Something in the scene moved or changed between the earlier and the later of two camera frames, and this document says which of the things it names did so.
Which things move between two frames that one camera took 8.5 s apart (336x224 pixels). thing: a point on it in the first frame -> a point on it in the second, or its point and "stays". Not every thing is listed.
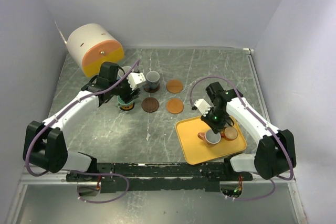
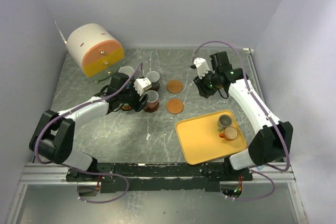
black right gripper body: [217, 119] -> [209, 83]
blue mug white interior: [121, 72] stays
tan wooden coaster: [175, 86] stays
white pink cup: [210, 138] -> [152, 101]
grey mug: [152, 79] stays
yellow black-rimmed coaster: [126, 108] stays
